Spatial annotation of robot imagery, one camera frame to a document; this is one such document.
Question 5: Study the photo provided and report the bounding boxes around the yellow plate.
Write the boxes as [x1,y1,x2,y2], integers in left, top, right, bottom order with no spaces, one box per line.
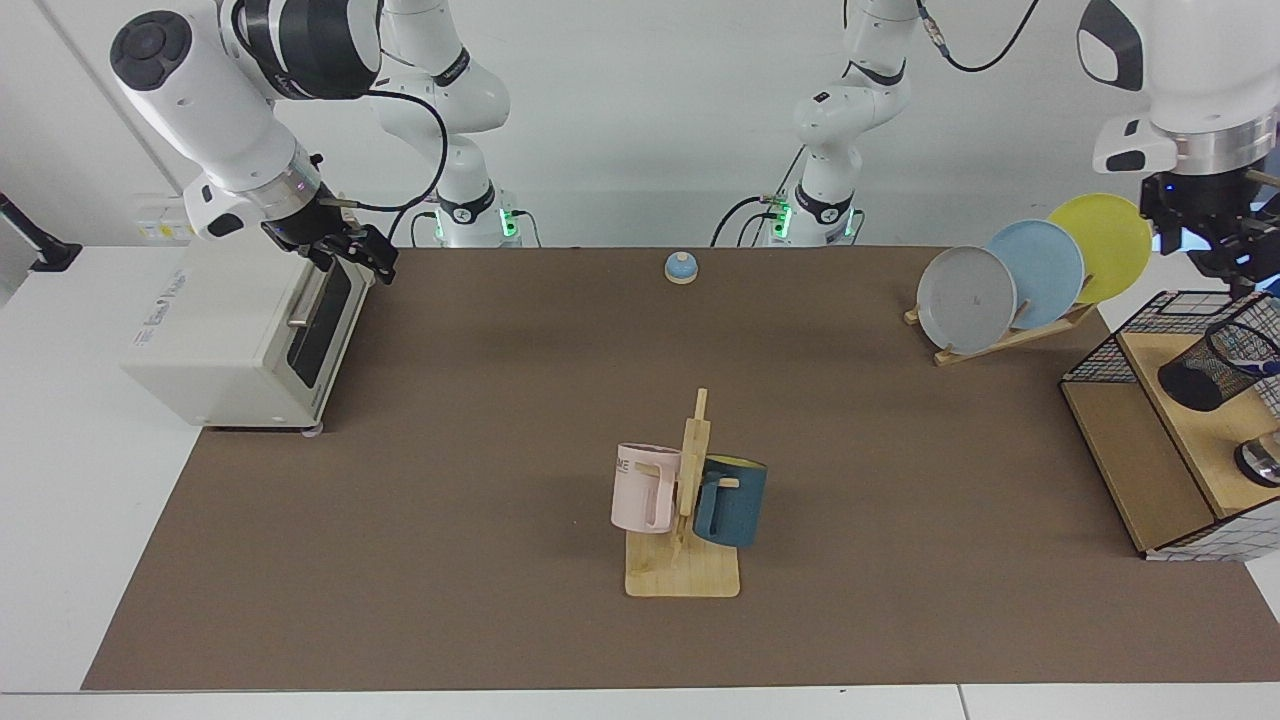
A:
[1047,193,1154,306]

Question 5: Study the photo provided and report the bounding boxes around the grey plate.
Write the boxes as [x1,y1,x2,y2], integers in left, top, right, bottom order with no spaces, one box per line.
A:
[916,246,1018,356]

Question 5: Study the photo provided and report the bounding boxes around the wooden cup stand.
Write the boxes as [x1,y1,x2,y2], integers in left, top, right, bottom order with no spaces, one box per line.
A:
[625,388,742,599]

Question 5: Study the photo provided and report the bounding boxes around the dark teal mug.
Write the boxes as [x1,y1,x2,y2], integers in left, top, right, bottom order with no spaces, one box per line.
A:
[692,455,769,549]

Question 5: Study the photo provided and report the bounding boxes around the black mesh pen holder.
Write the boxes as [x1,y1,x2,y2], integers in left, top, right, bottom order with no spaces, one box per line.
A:
[1157,320,1280,412]

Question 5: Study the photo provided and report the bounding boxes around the light blue plate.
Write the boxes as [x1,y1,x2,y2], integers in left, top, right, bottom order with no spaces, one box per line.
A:
[985,220,1086,331]

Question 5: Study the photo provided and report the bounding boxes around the wooden plate rack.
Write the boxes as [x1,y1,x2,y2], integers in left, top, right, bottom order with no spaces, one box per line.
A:
[903,300,1098,368]

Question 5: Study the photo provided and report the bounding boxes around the glass lid with black rim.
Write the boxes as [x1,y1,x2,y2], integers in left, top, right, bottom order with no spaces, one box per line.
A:
[1233,430,1280,489]

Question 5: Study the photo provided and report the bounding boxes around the white wall socket box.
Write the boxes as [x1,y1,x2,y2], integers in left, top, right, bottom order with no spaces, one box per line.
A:
[133,193,218,244]

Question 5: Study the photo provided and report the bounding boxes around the black base cable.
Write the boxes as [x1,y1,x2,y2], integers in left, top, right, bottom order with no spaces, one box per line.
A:
[710,193,793,248]

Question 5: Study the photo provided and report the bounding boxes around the brown table cloth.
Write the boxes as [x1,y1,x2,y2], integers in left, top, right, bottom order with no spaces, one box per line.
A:
[82,246,1280,691]

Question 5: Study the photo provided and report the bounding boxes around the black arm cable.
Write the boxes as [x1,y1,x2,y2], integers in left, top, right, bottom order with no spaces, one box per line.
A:
[915,0,1041,73]
[320,88,449,213]

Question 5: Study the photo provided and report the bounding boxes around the pale toaster oven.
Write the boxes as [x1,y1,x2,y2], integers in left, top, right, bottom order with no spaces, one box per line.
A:
[122,190,379,433]

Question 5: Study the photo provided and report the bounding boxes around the black camera stand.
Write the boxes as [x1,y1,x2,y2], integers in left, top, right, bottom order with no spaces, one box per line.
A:
[0,193,83,273]

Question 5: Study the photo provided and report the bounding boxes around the pink mug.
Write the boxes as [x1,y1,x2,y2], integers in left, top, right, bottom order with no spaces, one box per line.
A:
[611,443,683,535]

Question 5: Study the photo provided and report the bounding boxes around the wire basket with wooden floor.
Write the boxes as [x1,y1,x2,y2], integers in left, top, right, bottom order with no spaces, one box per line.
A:
[1060,290,1280,563]

